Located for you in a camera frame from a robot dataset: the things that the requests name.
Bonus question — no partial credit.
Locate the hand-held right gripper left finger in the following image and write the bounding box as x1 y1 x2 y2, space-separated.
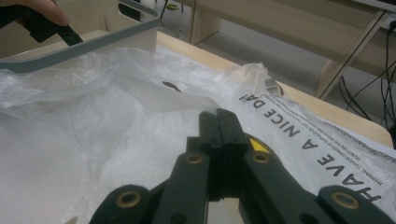
153 111 219 224

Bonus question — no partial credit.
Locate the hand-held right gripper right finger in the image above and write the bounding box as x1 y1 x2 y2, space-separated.
217 107 330 224

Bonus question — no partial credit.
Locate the beige bin with grey rim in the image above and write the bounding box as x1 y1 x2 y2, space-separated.
0 0 162 74

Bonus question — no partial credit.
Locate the clear plastic bag yellow smiley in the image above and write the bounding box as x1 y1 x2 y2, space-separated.
0 46 396 224

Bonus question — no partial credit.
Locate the bundle of black cables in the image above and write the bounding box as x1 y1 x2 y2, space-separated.
338 21 396 141

